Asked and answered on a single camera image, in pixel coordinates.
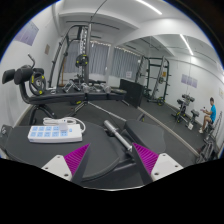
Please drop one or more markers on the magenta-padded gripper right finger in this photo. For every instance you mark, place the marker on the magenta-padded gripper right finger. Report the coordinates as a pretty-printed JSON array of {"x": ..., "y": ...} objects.
[{"x": 165, "y": 163}]

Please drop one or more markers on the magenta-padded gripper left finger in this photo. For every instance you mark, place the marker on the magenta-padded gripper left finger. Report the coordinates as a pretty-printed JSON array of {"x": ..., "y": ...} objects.
[{"x": 56, "y": 165}]

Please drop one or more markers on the white power strip blue sockets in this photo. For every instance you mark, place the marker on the white power strip blue sockets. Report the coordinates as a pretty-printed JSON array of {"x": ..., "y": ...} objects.
[{"x": 43, "y": 134}]

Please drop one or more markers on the small black bench pad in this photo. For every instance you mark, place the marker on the small black bench pad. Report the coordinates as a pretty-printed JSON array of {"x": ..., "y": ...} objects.
[{"x": 146, "y": 133}]

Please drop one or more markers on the large black bench pad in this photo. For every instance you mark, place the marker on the large black bench pad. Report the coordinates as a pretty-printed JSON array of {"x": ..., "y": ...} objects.
[{"x": 95, "y": 146}]

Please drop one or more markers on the black yellow exercise machine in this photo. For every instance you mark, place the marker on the black yellow exercise machine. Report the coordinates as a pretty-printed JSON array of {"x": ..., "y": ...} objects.
[{"x": 183, "y": 108}]

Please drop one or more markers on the thick silver barbell bar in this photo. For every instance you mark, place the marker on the thick silver barbell bar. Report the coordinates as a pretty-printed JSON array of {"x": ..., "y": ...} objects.
[{"x": 115, "y": 131}]

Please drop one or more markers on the black sit-up bench with rollers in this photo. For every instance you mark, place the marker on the black sit-up bench with rollers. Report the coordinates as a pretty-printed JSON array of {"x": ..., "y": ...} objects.
[{"x": 56, "y": 98}]

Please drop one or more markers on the person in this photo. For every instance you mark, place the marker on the person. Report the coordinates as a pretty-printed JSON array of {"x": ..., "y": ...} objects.
[{"x": 212, "y": 113}]

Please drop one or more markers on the thin silver floor barbell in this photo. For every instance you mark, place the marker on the thin silver floor barbell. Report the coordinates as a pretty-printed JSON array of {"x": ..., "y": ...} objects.
[{"x": 106, "y": 111}]

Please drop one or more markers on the black box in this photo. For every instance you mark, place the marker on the black box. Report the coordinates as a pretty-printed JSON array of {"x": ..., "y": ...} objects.
[{"x": 131, "y": 93}]

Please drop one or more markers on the chrome dumbbell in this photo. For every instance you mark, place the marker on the chrome dumbbell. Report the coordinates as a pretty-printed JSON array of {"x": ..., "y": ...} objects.
[
  {"x": 107, "y": 88},
  {"x": 86, "y": 88}
]

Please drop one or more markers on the black yellow-marked weight plate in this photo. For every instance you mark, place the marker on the black yellow-marked weight plate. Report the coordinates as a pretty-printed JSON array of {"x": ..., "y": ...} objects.
[
  {"x": 42, "y": 80},
  {"x": 80, "y": 57}
]

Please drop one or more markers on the dark green squat rack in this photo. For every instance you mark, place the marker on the dark green squat rack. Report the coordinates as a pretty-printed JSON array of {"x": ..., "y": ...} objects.
[{"x": 162, "y": 70}]

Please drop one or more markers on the grey window curtain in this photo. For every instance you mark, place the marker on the grey window curtain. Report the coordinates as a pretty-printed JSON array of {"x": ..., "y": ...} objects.
[
  {"x": 98, "y": 58},
  {"x": 125, "y": 63}
]

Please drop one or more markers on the long ceiling light strip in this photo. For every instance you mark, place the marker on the long ceiling light strip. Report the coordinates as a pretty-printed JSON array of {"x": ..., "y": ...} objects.
[{"x": 186, "y": 44}]

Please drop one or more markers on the grey metal frame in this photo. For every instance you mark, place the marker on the grey metal frame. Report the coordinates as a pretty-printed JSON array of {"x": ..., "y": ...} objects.
[{"x": 208, "y": 146}]

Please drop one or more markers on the pale purple wall posters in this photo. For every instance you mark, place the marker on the pale purple wall posters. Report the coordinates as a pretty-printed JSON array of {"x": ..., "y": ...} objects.
[{"x": 189, "y": 80}]

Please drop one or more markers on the small brown wall plaque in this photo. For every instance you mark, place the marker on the small brown wall plaque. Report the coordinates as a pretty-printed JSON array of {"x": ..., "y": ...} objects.
[{"x": 47, "y": 49}]

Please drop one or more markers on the purple wall poster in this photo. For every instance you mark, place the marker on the purple wall poster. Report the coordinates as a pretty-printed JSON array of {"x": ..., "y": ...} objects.
[{"x": 26, "y": 33}]

